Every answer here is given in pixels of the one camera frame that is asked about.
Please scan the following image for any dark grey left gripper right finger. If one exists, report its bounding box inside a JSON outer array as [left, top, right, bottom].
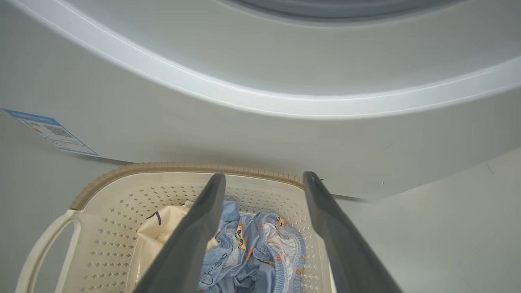
[[302, 171, 403, 293]]

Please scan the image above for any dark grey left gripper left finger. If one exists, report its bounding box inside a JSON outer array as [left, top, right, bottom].
[[132, 173, 226, 293]]

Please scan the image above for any cream garment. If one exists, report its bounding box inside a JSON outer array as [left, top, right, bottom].
[[126, 201, 220, 285]]

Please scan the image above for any blue cartoon print garment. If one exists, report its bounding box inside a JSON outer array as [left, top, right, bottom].
[[197, 200, 306, 293]]

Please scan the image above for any cream perforated laundry basket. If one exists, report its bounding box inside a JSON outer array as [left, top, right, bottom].
[[15, 163, 338, 293]]

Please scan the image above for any white front-load washing machine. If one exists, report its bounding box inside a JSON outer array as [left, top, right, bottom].
[[0, 0, 521, 202]]

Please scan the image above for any grey rubber door seal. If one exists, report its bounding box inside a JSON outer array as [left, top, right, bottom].
[[220, 0, 464, 22]]

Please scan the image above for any blue energy label sticker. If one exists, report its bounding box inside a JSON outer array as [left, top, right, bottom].
[[2, 108, 99, 156]]

